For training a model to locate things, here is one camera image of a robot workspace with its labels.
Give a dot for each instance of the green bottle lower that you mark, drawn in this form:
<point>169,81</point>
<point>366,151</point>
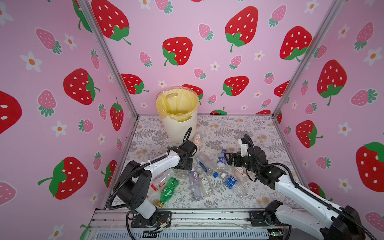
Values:
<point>168,192</point>

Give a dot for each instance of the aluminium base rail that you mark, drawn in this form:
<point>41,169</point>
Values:
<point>200,224</point>

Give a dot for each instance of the tea bottle beige label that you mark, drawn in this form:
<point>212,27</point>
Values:
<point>240,174</point>

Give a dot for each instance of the yellow bin liner bag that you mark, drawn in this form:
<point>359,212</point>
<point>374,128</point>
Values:
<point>178,104</point>

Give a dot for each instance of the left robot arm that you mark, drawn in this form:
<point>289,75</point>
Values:
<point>132,186</point>

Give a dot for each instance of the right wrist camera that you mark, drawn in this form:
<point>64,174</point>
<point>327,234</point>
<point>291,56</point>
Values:
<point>244,150</point>

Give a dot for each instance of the clear bottle green label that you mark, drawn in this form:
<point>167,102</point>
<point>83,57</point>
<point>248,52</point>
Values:
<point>207,189</point>

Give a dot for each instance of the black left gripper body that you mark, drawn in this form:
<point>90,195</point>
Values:
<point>189,164</point>

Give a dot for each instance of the blue label bottle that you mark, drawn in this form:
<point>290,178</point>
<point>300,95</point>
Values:
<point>233,184</point>
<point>221,161</point>

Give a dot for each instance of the small bottle orange label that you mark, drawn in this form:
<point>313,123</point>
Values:
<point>198,140</point>

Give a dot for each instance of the clear bottle red label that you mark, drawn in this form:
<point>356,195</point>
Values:
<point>161,180</point>

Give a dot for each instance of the clear bottle blue cap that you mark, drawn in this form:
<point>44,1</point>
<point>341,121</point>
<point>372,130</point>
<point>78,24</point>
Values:
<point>207,165</point>

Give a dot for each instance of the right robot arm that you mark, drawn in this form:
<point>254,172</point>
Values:
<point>325,220</point>

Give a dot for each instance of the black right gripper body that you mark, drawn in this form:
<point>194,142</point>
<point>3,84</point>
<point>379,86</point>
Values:
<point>245,163</point>

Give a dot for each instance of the white plastic waste bin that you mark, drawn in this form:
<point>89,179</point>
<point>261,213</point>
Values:
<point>177,130</point>

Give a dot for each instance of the clear bottle pink label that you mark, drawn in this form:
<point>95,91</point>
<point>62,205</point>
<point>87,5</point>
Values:
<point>195,185</point>

